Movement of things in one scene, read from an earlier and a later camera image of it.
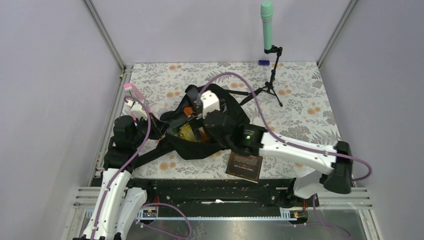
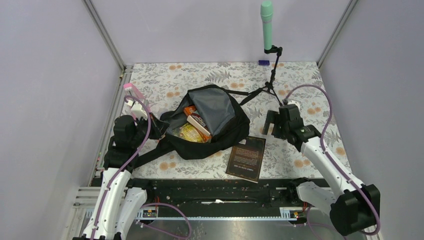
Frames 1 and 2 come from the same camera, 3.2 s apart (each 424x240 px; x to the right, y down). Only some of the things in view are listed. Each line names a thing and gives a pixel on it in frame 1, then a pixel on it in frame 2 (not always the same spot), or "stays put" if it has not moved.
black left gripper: x=159 y=128 stays put
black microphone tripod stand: x=268 y=86 stays put
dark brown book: x=246 y=167 stays put
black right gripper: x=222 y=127 to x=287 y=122
